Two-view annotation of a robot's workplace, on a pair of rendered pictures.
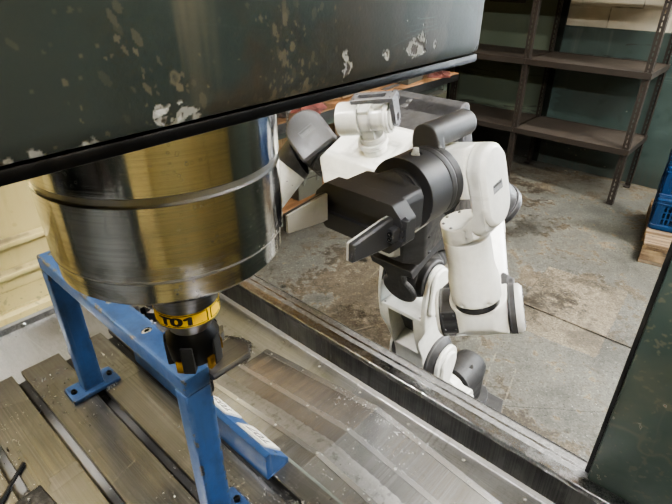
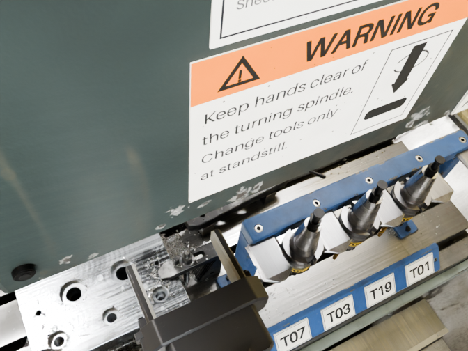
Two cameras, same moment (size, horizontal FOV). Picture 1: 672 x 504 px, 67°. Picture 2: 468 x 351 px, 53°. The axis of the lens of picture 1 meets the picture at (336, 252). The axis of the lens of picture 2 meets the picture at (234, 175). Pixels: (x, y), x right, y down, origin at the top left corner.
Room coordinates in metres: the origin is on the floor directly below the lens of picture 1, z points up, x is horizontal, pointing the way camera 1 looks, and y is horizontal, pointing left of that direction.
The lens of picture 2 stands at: (0.52, -0.15, 1.88)
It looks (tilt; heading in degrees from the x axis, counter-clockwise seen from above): 57 degrees down; 103
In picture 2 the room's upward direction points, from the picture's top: 9 degrees clockwise
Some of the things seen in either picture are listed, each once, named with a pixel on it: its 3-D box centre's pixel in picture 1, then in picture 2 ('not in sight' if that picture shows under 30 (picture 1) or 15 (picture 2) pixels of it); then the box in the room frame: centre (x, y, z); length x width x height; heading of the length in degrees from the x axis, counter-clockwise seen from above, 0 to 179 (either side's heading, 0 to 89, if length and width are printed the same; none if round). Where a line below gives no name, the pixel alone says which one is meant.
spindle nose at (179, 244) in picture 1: (162, 170); not in sight; (0.33, 0.12, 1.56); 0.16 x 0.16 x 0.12
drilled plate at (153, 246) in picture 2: not in sight; (99, 285); (0.24, 0.08, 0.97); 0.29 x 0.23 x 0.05; 48
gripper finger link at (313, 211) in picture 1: (303, 213); (231, 258); (0.49, 0.03, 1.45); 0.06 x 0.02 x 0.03; 137
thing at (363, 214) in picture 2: not in sight; (367, 207); (0.65, 0.27, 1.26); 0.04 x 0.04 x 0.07
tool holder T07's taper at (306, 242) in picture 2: not in sight; (308, 234); (0.57, 0.19, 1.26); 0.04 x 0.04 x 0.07
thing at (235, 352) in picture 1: (225, 355); (271, 261); (0.53, 0.15, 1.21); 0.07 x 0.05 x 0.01; 138
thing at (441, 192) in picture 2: not in sight; (433, 186); (0.76, 0.40, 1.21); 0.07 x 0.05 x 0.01; 138
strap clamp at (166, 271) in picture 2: not in sight; (189, 265); (0.39, 0.18, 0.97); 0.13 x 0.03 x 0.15; 48
